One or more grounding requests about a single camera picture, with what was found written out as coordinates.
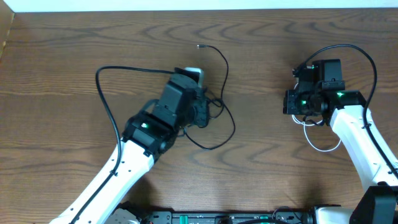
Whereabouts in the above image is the white USB cable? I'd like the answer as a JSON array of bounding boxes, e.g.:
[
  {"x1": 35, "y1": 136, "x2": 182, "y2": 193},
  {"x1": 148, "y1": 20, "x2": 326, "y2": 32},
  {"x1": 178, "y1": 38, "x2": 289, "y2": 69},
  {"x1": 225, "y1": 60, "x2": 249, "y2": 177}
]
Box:
[{"x1": 290, "y1": 82, "x2": 342, "y2": 153}]

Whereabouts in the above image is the camera black cable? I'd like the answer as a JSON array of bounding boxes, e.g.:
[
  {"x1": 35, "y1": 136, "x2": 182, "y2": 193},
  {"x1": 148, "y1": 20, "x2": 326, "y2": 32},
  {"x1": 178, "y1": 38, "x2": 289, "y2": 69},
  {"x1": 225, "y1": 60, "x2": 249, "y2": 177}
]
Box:
[
  {"x1": 68, "y1": 65, "x2": 177, "y2": 224},
  {"x1": 294, "y1": 44, "x2": 398, "y2": 180}
]

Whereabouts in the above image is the left camera black cable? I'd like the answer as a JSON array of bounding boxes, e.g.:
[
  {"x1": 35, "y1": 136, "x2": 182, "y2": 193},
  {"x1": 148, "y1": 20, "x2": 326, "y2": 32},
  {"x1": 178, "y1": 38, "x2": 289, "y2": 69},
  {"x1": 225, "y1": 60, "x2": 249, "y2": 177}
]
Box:
[{"x1": 68, "y1": 65, "x2": 177, "y2": 224}]

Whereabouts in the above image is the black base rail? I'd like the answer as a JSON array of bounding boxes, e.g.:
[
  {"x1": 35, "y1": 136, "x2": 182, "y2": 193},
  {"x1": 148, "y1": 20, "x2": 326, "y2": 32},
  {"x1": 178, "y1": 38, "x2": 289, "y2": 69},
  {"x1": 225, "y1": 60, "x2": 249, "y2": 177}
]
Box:
[{"x1": 105, "y1": 202, "x2": 318, "y2": 224}]

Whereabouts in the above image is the black USB cable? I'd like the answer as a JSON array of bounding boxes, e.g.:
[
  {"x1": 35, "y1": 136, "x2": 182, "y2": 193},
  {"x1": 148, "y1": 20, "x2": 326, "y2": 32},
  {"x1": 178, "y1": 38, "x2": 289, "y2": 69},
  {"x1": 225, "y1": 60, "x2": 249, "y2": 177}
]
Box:
[{"x1": 178, "y1": 44, "x2": 236, "y2": 151}]

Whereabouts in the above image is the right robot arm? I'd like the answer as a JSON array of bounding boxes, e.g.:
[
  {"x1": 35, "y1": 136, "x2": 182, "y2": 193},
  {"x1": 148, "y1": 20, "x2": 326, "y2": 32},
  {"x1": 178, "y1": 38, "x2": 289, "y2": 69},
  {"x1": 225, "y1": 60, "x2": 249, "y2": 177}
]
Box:
[{"x1": 283, "y1": 59, "x2": 397, "y2": 223}]

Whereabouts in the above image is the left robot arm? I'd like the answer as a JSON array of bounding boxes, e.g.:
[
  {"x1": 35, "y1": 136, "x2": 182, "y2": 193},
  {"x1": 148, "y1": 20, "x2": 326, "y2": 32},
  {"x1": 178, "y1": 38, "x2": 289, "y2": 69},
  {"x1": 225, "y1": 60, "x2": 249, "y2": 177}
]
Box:
[{"x1": 53, "y1": 67, "x2": 210, "y2": 223}]

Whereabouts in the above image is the right camera black cable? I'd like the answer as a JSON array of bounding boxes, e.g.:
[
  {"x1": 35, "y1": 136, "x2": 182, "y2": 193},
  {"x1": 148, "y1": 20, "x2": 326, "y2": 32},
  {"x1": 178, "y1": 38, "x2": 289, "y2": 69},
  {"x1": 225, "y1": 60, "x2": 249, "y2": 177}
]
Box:
[{"x1": 294, "y1": 44, "x2": 398, "y2": 180}]

